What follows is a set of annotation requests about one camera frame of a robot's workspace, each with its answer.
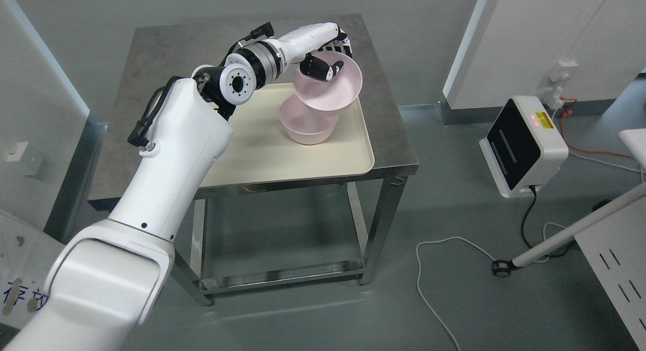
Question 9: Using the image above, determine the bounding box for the white floor cable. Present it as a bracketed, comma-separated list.
[415, 222, 568, 351]

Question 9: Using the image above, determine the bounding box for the pink bowl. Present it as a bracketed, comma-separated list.
[279, 95, 339, 145]
[293, 51, 362, 111]

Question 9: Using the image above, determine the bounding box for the white wall socket plug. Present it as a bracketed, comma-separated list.
[541, 60, 579, 113]

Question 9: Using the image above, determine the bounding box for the orange cable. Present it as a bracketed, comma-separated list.
[559, 97, 634, 159]

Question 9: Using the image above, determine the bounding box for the beige plastic tray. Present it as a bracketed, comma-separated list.
[200, 83, 374, 188]

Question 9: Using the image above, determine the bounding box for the black power cable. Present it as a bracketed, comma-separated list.
[520, 186, 575, 258]

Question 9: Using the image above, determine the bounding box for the white black charging unit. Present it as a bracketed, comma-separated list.
[478, 95, 568, 197]

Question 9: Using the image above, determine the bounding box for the white wall box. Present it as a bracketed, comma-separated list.
[1, 140, 29, 162]

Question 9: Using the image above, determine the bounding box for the stainless steel table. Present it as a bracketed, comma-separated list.
[88, 14, 418, 307]

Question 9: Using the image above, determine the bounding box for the white perforated panel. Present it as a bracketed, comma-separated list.
[575, 208, 645, 350]

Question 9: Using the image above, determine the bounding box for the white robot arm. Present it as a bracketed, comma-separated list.
[6, 22, 284, 350]

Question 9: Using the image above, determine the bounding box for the white sign with blue text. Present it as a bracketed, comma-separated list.
[1, 209, 64, 329]

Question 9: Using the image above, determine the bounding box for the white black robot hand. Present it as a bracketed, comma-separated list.
[273, 22, 353, 82]

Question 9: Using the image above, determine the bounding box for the white cart leg with caster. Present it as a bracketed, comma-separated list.
[493, 129, 646, 278]

